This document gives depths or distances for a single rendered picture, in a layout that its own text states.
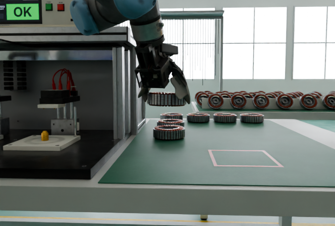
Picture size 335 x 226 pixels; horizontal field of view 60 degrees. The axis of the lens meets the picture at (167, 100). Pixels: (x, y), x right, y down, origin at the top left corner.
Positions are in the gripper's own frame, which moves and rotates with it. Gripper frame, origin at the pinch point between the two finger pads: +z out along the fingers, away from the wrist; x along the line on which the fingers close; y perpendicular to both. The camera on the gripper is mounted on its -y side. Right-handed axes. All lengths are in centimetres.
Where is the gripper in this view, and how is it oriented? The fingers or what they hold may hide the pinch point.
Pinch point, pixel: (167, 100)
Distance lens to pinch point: 82.3
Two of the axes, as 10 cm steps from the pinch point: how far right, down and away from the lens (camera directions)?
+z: 1.8, 8.2, 5.4
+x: 9.2, 0.4, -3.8
